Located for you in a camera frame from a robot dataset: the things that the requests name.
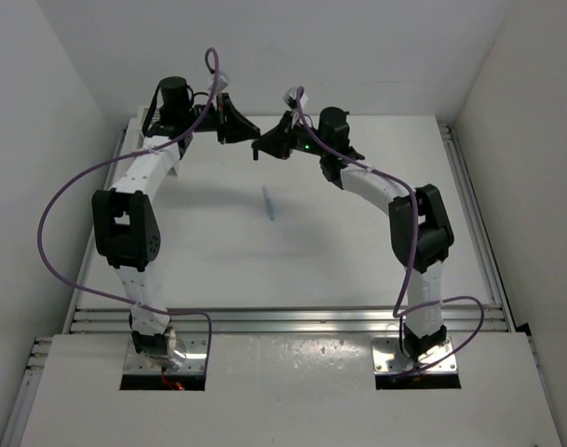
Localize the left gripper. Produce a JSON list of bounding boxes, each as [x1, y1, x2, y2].
[[182, 93, 260, 145]]

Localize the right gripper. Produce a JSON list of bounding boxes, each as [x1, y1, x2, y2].
[[252, 112, 330, 162]]

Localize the light blue makeup pen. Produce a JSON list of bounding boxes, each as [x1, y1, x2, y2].
[[263, 185, 276, 222]]

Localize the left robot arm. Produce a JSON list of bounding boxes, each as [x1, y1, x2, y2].
[[92, 74, 260, 370]]

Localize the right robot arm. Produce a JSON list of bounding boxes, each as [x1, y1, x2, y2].
[[252, 107, 454, 361]]

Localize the white slotted organizer box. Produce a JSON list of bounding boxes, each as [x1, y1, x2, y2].
[[130, 105, 180, 177]]

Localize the white front cover board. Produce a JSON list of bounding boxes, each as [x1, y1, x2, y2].
[[21, 333, 560, 446]]

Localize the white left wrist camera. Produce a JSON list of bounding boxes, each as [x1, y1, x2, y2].
[[209, 72, 230, 96]]

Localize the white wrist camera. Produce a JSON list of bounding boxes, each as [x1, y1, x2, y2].
[[209, 72, 230, 96], [283, 87, 307, 110]]

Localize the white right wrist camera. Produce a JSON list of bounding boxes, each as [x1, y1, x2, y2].
[[283, 87, 307, 110]]

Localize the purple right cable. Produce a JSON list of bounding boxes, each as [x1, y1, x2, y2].
[[287, 86, 485, 376]]

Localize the purple cable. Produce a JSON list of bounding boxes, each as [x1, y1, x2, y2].
[[287, 86, 485, 376], [36, 47, 219, 373]]

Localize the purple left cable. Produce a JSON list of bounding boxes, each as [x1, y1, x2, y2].
[[36, 47, 219, 373]]

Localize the aluminium frame rail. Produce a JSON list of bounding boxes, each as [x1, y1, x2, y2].
[[62, 123, 516, 334]]

